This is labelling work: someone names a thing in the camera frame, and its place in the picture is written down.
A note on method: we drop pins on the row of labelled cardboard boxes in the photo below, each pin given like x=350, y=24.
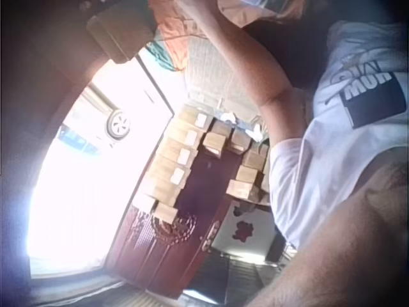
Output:
x=174, y=169

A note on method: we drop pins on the pile of plain cardboard boxes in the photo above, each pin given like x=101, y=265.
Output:
x=244, y=174

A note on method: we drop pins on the white quilted cloth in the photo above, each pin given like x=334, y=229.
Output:
x=207, y=73

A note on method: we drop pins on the car with white wheel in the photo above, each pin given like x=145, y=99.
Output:
x=119, y=124

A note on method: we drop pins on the white sheet with red shape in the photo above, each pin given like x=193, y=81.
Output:
x=246, y=236

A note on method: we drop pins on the red wooden door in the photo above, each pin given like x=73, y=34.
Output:
x=166, y=256

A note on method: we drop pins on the orange cloth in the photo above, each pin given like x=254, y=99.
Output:
x=171, y=35

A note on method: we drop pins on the dark brown box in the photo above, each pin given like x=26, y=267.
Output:
x=119, y=32

